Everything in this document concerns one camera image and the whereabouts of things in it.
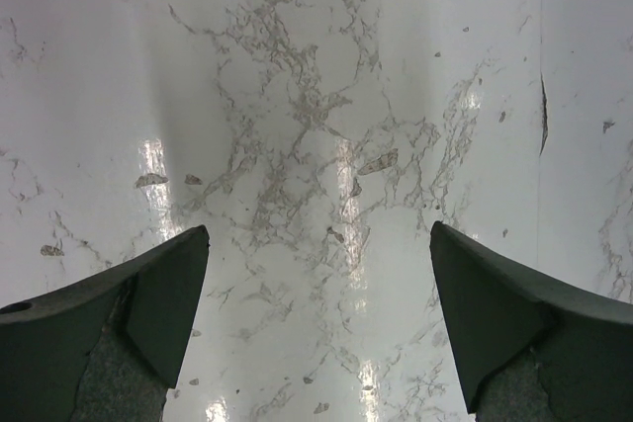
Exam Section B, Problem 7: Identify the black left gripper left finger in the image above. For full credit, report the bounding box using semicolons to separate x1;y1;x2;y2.
1;225;210;421

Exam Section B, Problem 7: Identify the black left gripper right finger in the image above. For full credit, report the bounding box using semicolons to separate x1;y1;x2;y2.
430;221;632;421

